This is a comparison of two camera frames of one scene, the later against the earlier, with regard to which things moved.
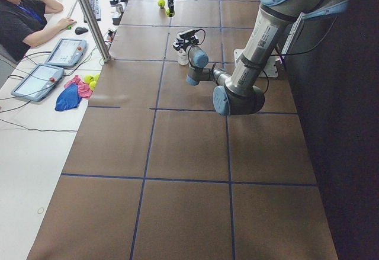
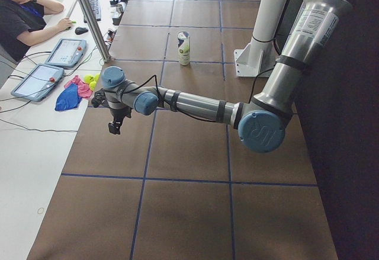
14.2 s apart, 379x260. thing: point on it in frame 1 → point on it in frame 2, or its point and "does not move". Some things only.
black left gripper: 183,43 → 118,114
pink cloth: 84,90 does not move
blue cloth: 69,99 does not move
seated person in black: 23,14 does not move
